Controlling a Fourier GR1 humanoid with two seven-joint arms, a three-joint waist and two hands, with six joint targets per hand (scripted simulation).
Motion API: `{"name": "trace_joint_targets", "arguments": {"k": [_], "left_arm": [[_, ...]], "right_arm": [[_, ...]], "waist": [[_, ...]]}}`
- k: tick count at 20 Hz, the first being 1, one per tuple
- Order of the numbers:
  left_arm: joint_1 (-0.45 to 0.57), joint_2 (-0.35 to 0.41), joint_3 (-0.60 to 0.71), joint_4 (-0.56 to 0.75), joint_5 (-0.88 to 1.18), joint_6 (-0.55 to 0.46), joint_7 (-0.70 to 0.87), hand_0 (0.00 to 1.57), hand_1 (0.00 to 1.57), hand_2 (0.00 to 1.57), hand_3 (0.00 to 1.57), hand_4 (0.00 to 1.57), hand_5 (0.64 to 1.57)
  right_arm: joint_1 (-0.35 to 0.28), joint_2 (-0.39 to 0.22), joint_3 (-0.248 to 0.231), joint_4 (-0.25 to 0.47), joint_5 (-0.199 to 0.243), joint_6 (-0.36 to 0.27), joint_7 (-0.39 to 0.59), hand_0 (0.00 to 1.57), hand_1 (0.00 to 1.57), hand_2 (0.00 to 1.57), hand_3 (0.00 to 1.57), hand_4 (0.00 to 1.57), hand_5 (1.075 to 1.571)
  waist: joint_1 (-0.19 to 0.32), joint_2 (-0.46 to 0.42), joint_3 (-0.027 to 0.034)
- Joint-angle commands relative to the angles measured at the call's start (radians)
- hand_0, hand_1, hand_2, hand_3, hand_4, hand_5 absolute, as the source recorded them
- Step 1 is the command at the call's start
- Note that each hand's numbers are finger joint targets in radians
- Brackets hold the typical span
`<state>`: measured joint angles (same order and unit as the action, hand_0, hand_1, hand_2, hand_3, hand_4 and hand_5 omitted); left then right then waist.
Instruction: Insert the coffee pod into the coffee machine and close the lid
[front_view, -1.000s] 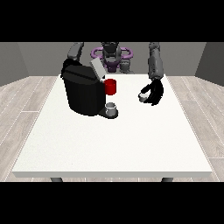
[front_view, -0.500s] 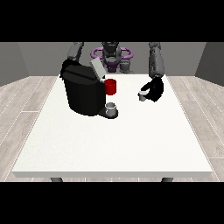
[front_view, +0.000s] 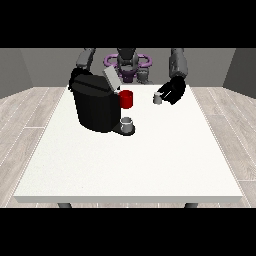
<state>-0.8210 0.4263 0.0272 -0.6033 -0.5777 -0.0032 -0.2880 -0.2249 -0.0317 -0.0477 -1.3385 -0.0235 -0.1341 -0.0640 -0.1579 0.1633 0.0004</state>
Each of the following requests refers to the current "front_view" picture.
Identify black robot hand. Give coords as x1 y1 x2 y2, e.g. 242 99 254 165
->
68 66 92 90
156 75 187 106

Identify small grey coffee pod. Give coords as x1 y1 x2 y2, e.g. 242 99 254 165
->
152 92 163 106

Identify pale grey machine lid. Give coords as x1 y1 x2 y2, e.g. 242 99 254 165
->
102 65 122 91

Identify black coffee machine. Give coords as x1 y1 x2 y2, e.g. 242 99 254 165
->
70 73 136 137

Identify grey robot trunk purple rings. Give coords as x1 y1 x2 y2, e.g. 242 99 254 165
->
103 48 154 86

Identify small grey cup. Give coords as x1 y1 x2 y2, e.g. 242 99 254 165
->
120 116 135 134

